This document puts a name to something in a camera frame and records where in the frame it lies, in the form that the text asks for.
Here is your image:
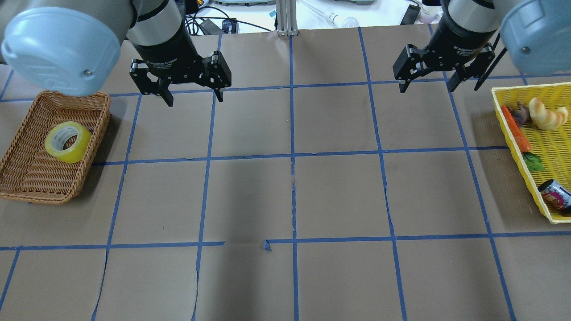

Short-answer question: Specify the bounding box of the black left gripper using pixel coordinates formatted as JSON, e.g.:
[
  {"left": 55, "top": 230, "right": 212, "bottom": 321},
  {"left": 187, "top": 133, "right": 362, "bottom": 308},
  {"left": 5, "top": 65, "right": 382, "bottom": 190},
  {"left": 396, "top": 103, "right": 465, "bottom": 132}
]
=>
[{"left": 130, "top": 23, "right": 232, "bottom": 107}]

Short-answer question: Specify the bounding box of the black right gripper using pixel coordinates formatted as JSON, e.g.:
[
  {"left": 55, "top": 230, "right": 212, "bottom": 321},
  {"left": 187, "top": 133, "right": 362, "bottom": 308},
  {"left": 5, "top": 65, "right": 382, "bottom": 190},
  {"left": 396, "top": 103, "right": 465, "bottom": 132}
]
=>
[{"left": 392, "top": 9, "right": 498, "bottom": 94}]

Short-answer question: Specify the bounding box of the yellow tape roll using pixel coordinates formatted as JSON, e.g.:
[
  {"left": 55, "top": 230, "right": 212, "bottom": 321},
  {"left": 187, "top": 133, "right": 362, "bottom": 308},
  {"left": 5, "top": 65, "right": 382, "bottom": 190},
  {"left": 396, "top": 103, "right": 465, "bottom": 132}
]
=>
[{"left": 44, "top": 121, "right": 92, "bottom": 163}]

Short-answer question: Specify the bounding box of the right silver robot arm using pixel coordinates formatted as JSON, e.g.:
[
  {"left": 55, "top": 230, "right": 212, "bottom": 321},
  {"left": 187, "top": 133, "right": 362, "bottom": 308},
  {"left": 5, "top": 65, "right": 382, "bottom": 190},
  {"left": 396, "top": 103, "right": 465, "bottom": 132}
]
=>
[{"left": 392, "top": 0, "right": 571, "bottom": 93}]

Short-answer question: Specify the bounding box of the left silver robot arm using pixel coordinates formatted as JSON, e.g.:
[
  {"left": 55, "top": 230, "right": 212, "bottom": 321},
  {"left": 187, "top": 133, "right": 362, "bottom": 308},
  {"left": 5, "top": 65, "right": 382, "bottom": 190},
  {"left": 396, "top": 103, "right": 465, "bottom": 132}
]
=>
[{"left": 1, "top": 0, "right": 231, "bottom": 107}]

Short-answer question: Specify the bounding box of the lavender white jar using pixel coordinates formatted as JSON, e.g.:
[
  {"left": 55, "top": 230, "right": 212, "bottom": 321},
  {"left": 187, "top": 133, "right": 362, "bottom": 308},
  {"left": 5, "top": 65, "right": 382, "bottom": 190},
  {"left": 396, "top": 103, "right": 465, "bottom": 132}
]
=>
[{"left": 418, "top": 2, "right": 441, "bottom": 24}]

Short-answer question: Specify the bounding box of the brown toy mushroom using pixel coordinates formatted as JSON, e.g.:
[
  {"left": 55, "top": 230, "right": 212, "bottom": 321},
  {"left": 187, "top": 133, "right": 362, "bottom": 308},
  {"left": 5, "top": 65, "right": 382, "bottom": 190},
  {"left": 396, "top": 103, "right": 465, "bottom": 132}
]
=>
[{"left": 511, "top": 101, "right": 531, "bottom": 128}]

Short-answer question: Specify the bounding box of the white light bulb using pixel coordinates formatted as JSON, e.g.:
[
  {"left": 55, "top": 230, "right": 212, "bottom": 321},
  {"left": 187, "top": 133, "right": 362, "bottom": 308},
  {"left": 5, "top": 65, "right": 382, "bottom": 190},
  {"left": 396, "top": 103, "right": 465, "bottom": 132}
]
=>
[{"left": 324, "top": 12, "right": 360, "bottom": 28}]

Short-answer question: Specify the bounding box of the yellow toy banana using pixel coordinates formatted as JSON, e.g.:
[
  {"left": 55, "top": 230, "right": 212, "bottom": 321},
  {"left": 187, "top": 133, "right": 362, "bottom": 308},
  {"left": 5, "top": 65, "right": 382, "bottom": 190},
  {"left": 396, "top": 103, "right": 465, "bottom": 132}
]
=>
[{"left": 528, "top": 97, "right": 569, "bottom": 131}]

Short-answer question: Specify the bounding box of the orange toy carrot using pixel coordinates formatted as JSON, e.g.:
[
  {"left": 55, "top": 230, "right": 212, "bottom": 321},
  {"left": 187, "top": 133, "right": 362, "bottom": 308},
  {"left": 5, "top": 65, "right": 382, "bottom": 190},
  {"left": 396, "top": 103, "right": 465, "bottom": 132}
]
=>
[{"left": 501, "top": 106, "right": 545, "bottom": 172}]

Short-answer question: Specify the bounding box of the yellow woven basket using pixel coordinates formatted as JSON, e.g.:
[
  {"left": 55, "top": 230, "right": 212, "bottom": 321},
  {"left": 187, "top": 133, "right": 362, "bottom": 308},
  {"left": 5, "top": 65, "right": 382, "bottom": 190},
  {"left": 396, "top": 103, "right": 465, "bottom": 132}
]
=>
[{"left": 491, "top": 82, "right": 571, "bottom": 224}]

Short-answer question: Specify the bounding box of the brown wicker basket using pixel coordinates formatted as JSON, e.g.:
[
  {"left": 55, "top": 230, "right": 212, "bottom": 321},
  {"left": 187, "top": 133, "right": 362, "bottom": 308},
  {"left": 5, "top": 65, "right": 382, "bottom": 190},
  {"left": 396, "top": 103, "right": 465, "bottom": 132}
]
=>
[{"left": 0, "top": 90, "right": 112, "bottom": 205}]

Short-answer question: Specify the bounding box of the aluminium frame post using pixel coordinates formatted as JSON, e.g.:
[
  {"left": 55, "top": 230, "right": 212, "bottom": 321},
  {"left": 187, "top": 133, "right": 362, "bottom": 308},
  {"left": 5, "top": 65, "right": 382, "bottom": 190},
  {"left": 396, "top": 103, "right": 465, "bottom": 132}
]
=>
[{"left": 275, "top": 0, "right": 298, "bottom": 37}]

